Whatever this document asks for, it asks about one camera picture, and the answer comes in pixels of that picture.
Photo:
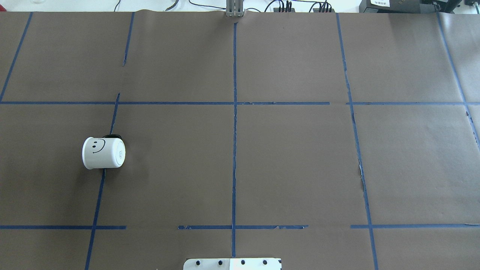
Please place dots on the black power strip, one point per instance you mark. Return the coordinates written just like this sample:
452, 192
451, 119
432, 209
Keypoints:
305, 6

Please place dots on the grey aluminium frame post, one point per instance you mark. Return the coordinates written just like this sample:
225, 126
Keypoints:
235, 8

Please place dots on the brown paper table cover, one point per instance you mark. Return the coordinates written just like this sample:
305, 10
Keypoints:
344, 141

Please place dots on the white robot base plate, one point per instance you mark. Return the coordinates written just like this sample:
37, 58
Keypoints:
233, 264

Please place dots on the white smiley face mug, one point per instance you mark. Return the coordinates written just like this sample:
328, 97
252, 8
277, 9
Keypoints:
103, 152

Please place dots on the black equipment box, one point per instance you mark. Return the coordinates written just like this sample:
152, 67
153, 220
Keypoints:
408, 6

